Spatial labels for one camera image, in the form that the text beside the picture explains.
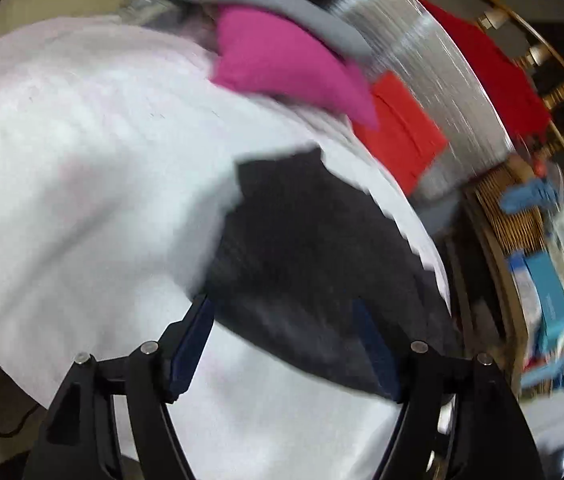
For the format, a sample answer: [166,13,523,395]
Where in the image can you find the pink cloth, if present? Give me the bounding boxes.
[210,5,380,130]

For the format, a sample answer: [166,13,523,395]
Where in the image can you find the white bed sheet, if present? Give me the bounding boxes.
[0,15,455,480]

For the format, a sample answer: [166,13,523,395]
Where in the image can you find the red cloth on table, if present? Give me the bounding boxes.
[352,71,450,195]

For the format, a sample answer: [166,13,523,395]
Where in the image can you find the teal box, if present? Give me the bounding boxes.
[507,252,564,357]

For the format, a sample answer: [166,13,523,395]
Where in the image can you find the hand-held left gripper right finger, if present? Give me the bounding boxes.
[352,300,548,480]

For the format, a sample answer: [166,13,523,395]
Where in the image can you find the light blue cloth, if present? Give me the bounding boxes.
[499,177,563,215]

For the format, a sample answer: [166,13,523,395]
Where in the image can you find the black cable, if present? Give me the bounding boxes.
[0,400,47,438]

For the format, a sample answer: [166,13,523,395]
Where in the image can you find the wicker basket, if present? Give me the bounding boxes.
[464,160,563,261]

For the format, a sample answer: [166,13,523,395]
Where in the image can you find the dark grey garment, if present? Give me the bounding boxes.
[202,147,465,403]

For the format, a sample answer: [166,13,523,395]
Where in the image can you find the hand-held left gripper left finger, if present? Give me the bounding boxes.
[22,294,215,480]

